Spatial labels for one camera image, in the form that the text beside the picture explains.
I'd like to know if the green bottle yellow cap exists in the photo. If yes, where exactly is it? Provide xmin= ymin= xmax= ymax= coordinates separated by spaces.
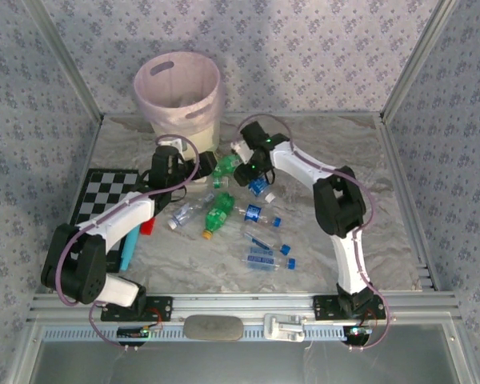
xmin=212 ymin=154 xmax=244 ymax=178

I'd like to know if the blue-label bottle blue cap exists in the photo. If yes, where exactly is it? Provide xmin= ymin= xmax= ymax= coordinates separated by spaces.
xmin=234 ymin=202 xmax=283 ymax=228

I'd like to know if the green bottle orange cap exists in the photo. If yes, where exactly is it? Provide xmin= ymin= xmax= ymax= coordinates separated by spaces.
xmin=201 ymin=191 xmax=237 ymax=241

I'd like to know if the clear bottle white cap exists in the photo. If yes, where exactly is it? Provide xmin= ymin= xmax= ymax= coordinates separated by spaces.
xmin=166 ymin=190 xmax=216 ymax=230

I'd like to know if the clear bottle pale blue label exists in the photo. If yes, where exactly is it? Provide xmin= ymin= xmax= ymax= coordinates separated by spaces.
xmin=242 ymin=230 xmax=292 ymax=257
xmin=242 ymin=246 xmax=298 ymax=273

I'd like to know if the black and grey checkerboard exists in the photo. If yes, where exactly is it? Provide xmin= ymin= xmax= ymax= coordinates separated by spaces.
xmin=68 ymin=167 xmax=142 ymax=274

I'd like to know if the teal plastic cylinder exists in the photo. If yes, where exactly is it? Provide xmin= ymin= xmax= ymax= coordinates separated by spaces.
xmin=119 ymin=226 xmax=142 ymax=270

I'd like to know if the pink plastic bucket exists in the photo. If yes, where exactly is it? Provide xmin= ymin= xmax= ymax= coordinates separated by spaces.
xmin=133 ymin=50 xmax=225 ymax=139

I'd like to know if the grey oval pad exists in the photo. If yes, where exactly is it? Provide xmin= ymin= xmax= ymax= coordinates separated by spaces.
xmin=182 ymin=314 xmax=246 ymax=342

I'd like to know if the small green circuit board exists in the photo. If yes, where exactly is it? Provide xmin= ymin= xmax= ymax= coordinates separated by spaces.
xmin=342 ymin=326 xmax=374 ymax=346
xmin=117 ymin=326 xmax=164 ymax=341

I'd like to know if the grey glossy front panel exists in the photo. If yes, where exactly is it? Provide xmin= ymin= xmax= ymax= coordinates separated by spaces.
xmin=19 ymin=324 xmax=479 ymax=384

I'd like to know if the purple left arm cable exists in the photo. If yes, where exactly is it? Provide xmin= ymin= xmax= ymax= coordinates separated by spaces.
xmin=55 ymin=134 xmax=202 ymax=353

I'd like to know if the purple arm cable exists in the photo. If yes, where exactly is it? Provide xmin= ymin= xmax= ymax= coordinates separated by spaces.
xmin=238 ymin=113 xmax=393 ymax=353
xmin=55 ymin=134 xmax=202 ymax=353

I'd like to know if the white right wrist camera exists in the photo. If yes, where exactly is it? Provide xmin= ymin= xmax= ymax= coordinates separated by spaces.
xmin=230 ymin=139 xmax=251 ymax=163

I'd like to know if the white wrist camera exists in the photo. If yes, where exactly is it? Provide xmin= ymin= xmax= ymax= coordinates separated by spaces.
xmin=158 ymin=135 xmax=186 ymax=155
xmin=230 ymin=139 xmax=251 ymax=163

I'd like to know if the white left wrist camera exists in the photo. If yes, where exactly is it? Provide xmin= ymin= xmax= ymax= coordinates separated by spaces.
xmin=158 ymin=135 xmax=186 ymax=155

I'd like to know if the aluminium frame side rail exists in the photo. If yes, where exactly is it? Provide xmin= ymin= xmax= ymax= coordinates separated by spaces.
xmin=34 ymin=114 xmax=106 ymax=297
xmin=378 ymin=114 xmax=443 ymax=293

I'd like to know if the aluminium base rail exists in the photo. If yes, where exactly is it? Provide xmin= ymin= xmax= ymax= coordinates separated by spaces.
xmin=26 ymin=290 xmax=463 ymax=326

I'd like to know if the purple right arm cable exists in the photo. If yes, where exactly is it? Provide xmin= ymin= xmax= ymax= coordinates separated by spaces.
xmin=238 ymin=113 xmax=393 ymax=353

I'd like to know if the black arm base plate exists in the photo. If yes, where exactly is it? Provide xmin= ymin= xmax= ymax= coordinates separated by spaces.
xmin=100 ymin=295 xmax=174 ymax=323
xmin=312 ymin=294 xmax=387 ymax=321

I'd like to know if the aluminium frame post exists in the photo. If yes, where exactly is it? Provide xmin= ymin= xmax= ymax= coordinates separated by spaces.
xmin=381 ymin=0 xmax=462 ymax=123
xmin=22 ymin=0 xmax=106 ymax=123

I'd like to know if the silver metal bracket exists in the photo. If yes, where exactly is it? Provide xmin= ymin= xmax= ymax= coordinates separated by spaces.
xmin=262 ymin=313 xmax=306 ymax=343

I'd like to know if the grey slotted cable duct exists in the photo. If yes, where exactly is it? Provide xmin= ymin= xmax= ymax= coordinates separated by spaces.
xmin=42 ymin=324 xmax=439 ymax=343

